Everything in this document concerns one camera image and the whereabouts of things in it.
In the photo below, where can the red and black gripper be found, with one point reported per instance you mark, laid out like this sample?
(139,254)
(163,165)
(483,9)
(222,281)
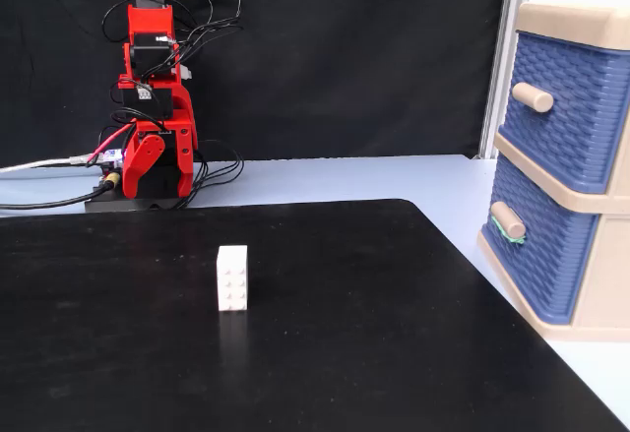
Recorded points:
(147,100)

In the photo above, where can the white toy brick block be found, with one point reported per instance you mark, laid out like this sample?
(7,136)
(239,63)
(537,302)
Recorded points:
(231,279)

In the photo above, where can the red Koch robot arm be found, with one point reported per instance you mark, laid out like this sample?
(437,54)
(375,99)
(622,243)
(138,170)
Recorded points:
(147,18)

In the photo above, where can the beige plastic drawer cabinet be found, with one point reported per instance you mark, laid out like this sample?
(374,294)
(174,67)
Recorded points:
(610,274)

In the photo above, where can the small controller circuit board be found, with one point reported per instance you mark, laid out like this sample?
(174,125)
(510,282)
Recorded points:
(114,155)

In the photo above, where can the black backdrop cloth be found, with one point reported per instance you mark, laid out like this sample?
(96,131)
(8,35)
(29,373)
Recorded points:
(344,58)

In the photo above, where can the black table mat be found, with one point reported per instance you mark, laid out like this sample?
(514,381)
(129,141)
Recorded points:
(344,328)

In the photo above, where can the green rubber band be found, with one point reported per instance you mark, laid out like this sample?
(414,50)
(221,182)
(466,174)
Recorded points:
(513,240)

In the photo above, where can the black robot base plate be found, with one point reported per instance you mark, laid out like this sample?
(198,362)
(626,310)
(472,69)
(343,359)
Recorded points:
(113,204)

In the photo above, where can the aluminium frame post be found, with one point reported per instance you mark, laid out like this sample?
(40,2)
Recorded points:
(507,58)

